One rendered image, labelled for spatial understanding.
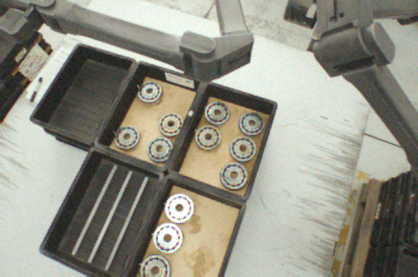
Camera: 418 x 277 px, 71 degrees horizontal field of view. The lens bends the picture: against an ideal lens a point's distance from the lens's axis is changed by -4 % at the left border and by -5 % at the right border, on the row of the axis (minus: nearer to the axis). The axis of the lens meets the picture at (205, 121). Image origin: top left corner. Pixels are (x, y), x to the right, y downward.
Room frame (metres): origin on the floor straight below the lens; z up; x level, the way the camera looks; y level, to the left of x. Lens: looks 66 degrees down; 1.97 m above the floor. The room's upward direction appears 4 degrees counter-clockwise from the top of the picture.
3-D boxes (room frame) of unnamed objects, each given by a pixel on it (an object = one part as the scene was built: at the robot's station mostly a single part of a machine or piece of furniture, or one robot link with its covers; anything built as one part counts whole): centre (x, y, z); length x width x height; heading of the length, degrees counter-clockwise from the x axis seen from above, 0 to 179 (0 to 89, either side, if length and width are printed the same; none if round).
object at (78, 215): (0.15, 0.37, 0.87); 0.40 x 0.30 x 0.11; 156
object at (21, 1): (0.56, 0.40, 1.45); 0.07 x 0.07 x 0.06; 63
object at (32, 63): (1.20, 1.09, 0.41); 0.31 x 0.02 x 0.16; 153
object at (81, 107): (0.64, 0.48, 0.87); 0.40 x 0.30 x 0.11; 156
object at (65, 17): (0.45, 0.17, 1.45); 0.43 x 0.06 x 0.11; 64
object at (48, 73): (0.87, 0.73, 0.70); 0.33 x 0.23 x 0.01; 153
